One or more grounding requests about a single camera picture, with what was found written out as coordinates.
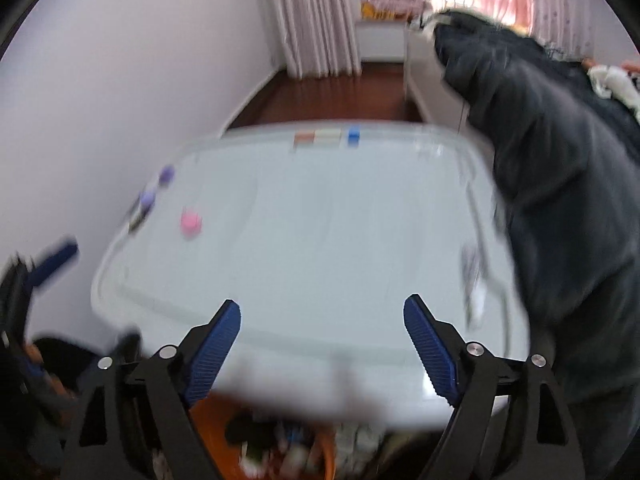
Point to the dark fleece coat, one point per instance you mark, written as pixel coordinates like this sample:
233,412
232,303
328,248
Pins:
550,210

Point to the black white small object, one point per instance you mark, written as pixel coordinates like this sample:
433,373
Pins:
474,285

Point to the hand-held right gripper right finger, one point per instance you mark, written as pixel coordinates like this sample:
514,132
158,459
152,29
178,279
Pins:
430,355

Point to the black sock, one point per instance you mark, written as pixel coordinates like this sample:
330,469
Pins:
247,432

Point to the pink round tag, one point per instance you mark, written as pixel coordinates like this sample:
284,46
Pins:
191,223

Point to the white bed frame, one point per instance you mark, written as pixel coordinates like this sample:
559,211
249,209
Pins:
425,80

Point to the sheer pink curtain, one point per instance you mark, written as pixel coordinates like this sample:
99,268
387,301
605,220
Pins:
555,5

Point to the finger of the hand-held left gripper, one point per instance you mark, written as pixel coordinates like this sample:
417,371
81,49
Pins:
55,259
125,345

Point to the pastel coloured strip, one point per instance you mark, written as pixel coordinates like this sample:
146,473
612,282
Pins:
318,137

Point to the striped pink curtain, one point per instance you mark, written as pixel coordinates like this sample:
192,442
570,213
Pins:
310,15

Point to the orange bucket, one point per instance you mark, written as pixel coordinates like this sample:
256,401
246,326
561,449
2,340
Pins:
210,425

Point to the white window bench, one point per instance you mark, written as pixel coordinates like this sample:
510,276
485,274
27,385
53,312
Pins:
382,37

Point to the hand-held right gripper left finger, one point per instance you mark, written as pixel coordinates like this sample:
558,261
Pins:
212,355

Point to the small blue block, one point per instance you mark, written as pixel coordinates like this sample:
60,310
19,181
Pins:
354,137

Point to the folded yellow blanket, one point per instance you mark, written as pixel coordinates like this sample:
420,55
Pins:
375,11

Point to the black white garment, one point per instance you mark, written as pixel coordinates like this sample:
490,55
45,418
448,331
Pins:
430,20

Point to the white plastic table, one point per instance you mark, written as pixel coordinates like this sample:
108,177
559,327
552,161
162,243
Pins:
310,250

